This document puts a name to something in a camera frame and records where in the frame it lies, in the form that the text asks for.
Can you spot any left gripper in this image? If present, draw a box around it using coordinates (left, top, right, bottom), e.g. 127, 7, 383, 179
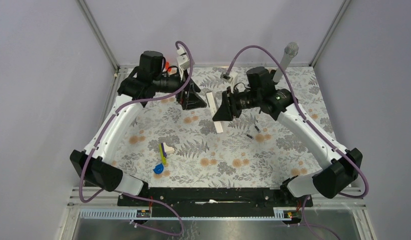
153, 67, 207, 110

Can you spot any red toy block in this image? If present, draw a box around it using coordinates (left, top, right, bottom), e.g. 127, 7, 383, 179
164, 61, 171, 72

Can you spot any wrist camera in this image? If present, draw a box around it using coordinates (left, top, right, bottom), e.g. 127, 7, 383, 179
220, 72, 238, 91
176, 47, 191, 76

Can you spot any floral tablecloth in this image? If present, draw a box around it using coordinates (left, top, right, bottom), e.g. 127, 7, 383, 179
98, 66, 353, 189

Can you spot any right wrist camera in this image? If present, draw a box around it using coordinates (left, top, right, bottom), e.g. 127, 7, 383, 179
220, 72, 238, 91

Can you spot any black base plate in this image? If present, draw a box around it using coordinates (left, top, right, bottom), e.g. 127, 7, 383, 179
117, 187, 304, 218

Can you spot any grey microphone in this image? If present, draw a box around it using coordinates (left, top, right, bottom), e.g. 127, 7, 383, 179
272, 42, 299, 85

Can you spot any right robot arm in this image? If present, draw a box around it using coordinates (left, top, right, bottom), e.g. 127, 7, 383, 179
212, 66, 363, 206

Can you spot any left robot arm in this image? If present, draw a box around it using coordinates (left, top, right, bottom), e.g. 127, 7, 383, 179
70, 48, 207, 206

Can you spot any white remote control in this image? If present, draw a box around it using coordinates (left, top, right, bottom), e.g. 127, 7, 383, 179
205, 91, 224, 134

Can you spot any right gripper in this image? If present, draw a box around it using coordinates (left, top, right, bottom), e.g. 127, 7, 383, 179
212, 86, 262, 122

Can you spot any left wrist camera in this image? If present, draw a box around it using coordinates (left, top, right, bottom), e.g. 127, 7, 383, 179
176, 47, 191, 76

